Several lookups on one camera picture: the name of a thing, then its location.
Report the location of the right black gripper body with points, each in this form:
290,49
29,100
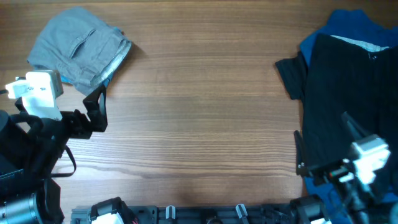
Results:
331,169

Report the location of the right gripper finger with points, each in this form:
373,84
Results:
299,144
355,129

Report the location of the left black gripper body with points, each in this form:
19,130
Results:
74,126

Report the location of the grey cotton shorts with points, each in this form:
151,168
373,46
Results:
81,46

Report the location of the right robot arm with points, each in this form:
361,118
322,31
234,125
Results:
360,204

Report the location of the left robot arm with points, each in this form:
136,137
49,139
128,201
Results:
30,148

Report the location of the folded blue denim jeans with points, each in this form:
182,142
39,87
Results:
110,76

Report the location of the black garment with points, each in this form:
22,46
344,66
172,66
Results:
343,77

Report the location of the light grey garment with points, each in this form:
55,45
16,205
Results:
365,45

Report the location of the blue shirt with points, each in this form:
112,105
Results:
358,26

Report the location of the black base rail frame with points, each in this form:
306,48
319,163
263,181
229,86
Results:
115,210

